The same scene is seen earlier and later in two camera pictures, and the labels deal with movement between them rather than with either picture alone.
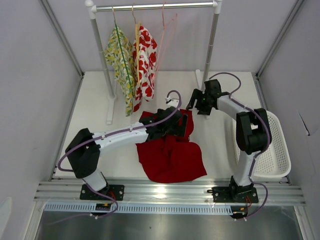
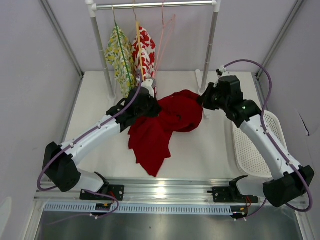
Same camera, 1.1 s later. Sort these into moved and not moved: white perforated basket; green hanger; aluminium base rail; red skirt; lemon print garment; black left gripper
Moved: red skirt; black left gripper
Not moved: green hanger; aluminium base rail; white perforated basket; lemon print garment
